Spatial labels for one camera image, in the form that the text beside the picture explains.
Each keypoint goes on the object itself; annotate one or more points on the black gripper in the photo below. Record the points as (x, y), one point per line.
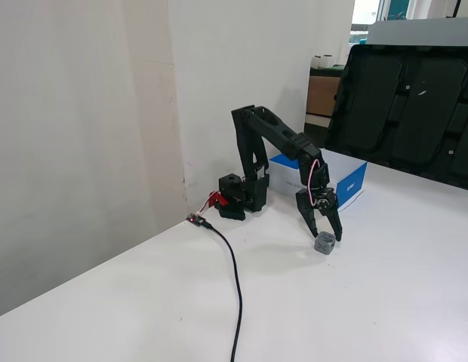
(320, 210)

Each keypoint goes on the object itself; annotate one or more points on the gray block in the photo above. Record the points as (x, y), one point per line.
(324, 246)

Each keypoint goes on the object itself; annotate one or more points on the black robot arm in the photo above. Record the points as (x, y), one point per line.
(271, 126)

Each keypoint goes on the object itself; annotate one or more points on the blue white cardboard box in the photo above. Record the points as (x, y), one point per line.
(351, 186)

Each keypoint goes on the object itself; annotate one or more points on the brown cardboard box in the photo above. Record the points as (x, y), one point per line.
(321, 94)

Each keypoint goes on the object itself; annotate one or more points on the red clamp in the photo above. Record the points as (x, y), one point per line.
(218, 199)

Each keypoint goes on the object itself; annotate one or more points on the black plastic tray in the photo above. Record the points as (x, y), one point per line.
(370, 105)

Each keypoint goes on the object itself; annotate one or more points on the controller board with red led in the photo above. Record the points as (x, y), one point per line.
(194, 219)

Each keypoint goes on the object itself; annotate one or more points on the white cup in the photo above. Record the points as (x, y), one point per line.
(317, 62)
(327, 61)

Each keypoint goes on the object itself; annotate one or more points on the gray panel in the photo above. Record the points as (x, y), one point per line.
(426, 32)

